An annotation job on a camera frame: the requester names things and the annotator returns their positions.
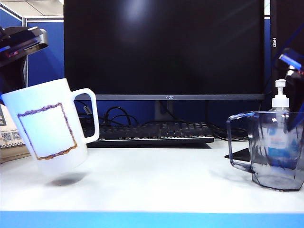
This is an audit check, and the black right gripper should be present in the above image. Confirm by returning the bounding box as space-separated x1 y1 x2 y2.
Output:
272 22 304 131

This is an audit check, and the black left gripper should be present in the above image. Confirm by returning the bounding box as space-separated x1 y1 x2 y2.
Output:
0 25 49 95

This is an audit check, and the white ceramic mug gold frame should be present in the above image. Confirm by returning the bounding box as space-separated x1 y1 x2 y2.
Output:
1 78 100 178

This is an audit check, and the transparent faceted plastic cup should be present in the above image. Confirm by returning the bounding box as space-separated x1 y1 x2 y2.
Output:
226 111 304 192

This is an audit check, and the clear hand sanitizer pump bottle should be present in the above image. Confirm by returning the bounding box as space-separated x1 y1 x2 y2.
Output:
262 79 304 171

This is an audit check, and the black HSD monitor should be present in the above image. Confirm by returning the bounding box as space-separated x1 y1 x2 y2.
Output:
270 0 304 112

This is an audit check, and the beige desk calendar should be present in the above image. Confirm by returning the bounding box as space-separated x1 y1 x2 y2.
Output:
0 104 33 164

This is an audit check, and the black desk mat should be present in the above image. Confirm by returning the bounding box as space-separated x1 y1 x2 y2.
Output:
224 147 250 160

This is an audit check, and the large black AOC monitor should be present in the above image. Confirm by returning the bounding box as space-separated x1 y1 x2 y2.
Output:
63 0 266 101

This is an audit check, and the silver monitor stand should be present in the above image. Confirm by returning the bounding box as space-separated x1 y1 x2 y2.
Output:
154 100 175 122

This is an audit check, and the black keyboard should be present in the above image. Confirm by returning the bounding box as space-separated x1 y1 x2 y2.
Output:
80 121 215 145

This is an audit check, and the black cable with ferrite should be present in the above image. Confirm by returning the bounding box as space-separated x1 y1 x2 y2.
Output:
76 101 105 122

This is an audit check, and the thin black cable bundle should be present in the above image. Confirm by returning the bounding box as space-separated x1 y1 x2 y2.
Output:
206 122 249 141

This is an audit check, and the looped black cable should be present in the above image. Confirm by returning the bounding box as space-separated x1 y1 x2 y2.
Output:
103 106 138 126

